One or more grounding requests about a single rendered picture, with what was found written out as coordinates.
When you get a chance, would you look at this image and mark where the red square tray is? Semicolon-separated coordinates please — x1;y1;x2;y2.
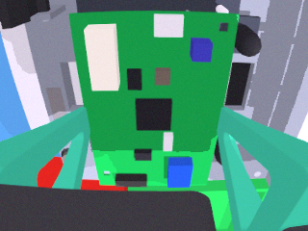
38;157;128;191

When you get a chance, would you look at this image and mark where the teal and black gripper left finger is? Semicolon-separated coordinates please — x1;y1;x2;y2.
0;107;90;189

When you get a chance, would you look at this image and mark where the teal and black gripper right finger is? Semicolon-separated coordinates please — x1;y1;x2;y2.
217;107;308;231

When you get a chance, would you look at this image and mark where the green bin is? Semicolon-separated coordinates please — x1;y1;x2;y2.
128;178;269;231

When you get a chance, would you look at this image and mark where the green circuit board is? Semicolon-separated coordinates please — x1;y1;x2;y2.
69;11;239;188

